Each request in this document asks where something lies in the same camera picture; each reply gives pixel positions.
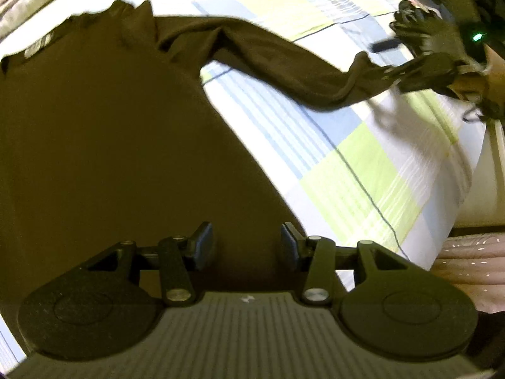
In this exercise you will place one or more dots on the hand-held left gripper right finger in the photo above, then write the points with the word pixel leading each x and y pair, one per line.
pixel 288 244

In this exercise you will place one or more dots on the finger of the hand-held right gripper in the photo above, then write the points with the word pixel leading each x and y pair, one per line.
pixel 422 73
pixel 384 45

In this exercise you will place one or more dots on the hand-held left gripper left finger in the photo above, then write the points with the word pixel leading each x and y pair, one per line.
pixel 205 244

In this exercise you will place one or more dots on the dark brown long-sleeved shirt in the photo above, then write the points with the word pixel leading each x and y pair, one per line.
pixel 118 146

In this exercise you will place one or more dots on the bed with checkered sheet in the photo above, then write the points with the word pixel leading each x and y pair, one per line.
pixel 335 166

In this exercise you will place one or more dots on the pink pleated curtain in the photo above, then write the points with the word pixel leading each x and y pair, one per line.
pixel 465 268

